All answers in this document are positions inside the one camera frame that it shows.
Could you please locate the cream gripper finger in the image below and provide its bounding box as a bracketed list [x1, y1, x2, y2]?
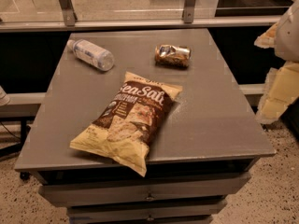
[254, 23, 278, 49]
[256, 61, 299, 124]

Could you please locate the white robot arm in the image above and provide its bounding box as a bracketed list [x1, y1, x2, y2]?
[254, 1, 299, 124]

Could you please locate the grey drawer cabinet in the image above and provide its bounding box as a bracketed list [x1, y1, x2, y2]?
[16, 29, 274, 224]

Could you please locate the sea salt chips bag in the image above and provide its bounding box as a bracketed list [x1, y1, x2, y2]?
[70, 72, 182, 176]

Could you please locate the clear plastic water bottle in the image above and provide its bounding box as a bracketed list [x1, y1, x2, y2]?
[67, 39, 115, 72]

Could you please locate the grey metal railing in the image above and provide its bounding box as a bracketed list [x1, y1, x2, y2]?
[0, 0, 296, 33]

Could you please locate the black cart frame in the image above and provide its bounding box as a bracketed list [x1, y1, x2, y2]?
[0, 117, 36, 181]

